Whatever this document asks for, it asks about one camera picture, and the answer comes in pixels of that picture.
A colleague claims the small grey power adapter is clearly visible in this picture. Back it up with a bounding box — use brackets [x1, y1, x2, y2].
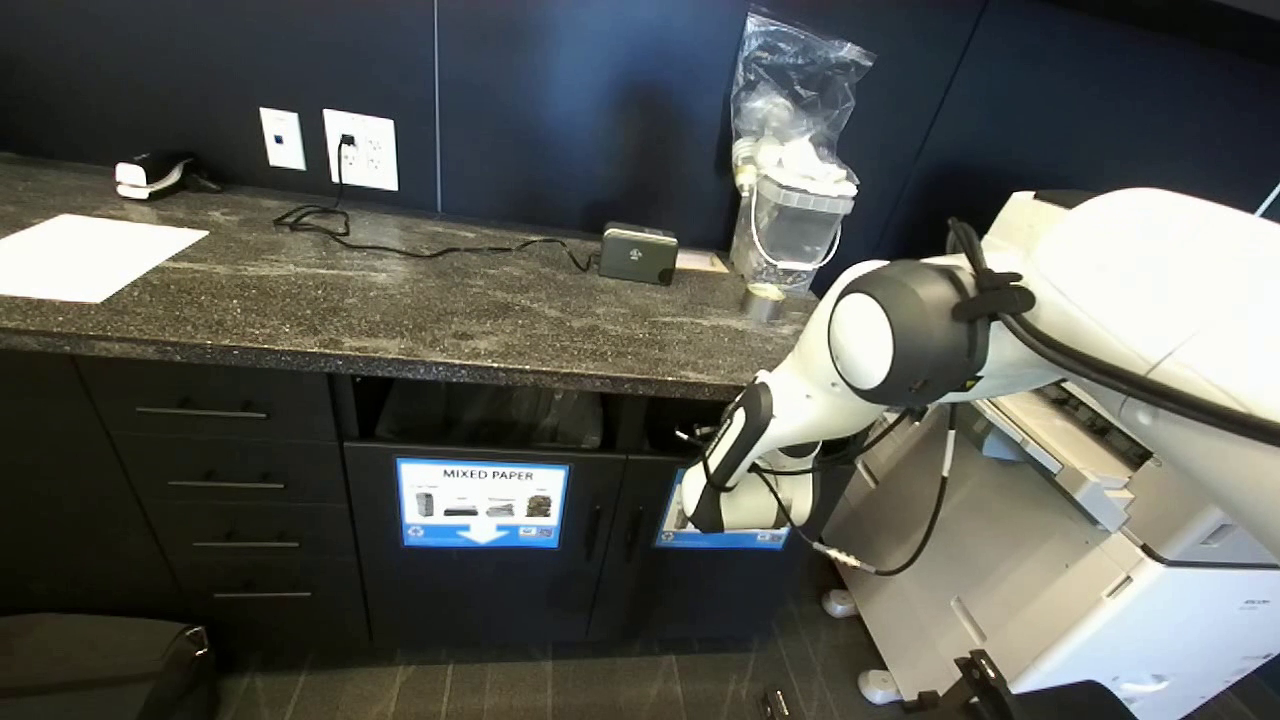
[596, 221, 682, 288]

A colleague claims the clear plastic bag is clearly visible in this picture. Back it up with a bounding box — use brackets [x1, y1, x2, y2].
[727, 9, 876, 206]

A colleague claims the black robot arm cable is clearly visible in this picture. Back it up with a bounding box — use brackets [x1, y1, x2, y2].
[671, 215, 1280, 579]

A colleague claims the small white wall plate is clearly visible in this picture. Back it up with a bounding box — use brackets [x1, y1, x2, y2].
[257, 103, 312, 176]

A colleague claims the large white office printer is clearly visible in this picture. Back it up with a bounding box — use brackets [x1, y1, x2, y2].
[816, 384, 1280, 720]

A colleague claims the black bag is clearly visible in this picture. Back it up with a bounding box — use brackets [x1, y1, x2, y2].
[0, 614, 223, 720]

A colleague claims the large white outlet plate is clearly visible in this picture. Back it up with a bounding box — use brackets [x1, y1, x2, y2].
[322, 103, 405, 196]

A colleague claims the plain dark cabinet door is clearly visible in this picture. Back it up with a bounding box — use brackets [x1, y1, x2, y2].
[0, 351, 176, 619]

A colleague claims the flat white paper sheet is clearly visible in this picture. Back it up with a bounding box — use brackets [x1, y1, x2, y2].
[0, 212, 214, 308]

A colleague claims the dark drawer with handle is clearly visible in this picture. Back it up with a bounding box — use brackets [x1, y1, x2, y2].
[152, 565, 378, 657]
[133, 506, 365, 577]
[77, 357, 337, 443]
[111, 437, 351, 518]

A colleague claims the white power adapter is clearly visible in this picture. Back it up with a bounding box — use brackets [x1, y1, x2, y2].
[111, 152, 195, 206]

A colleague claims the thin black counter cable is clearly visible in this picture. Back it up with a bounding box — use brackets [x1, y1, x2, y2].
[271, 201, 606, 277]

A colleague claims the clear plastic bucket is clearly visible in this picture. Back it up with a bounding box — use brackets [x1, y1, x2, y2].
[727, 165, 856, 299]

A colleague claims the blue label with up arrow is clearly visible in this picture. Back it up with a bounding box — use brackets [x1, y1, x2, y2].
[651, 465, 797, 551]

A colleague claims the blue label with down arrow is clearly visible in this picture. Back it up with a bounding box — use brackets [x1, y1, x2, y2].
[394, 453, 571, 551]

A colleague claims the grey bin liner bag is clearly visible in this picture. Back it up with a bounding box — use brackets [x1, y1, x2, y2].
[647, 398, 732, 465]

